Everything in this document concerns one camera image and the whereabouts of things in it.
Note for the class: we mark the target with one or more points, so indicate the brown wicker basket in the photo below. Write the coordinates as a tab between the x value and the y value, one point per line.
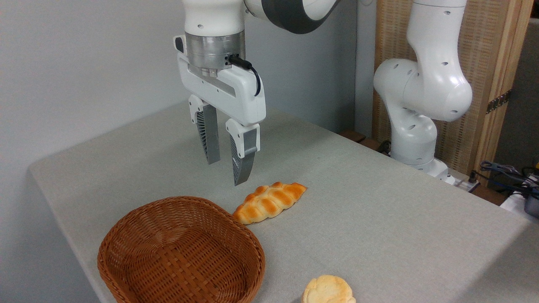
168	261

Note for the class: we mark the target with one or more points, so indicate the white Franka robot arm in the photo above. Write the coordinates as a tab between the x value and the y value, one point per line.
425	84

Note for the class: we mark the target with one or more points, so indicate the wooden bamboo folding screen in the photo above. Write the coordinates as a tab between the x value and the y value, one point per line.
484	50

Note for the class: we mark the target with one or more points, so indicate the robot base connector block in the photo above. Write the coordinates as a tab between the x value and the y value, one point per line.
463	182

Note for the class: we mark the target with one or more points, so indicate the braided golden bread loaf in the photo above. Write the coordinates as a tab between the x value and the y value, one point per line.
269	202

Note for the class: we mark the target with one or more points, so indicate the grey tablecloth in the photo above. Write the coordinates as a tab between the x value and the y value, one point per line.
370	219

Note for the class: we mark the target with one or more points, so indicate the metal screen hinge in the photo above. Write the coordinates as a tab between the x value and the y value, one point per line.
498	101

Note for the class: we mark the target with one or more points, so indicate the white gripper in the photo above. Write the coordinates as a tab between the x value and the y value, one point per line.
240	97

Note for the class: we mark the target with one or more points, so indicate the round pale bread bun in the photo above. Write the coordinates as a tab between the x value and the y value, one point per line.
328	290

